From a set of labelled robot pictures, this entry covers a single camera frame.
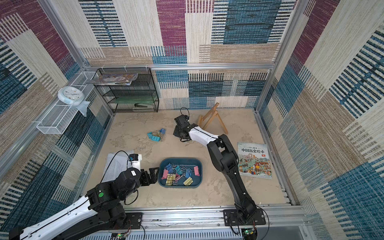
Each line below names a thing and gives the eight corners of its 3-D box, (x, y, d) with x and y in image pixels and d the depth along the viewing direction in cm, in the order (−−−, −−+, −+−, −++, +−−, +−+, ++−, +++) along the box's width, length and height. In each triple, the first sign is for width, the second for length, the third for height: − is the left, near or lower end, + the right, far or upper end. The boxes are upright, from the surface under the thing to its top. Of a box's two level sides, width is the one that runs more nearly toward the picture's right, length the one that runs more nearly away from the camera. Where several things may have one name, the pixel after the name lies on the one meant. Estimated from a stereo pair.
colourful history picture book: (239, 175, 90) (239, 174, 88) (236, 142, 105) (237, 141, 103) (272, 179, 89) (273, 177, 87) (265, 145, 103) (266, 143, 102)
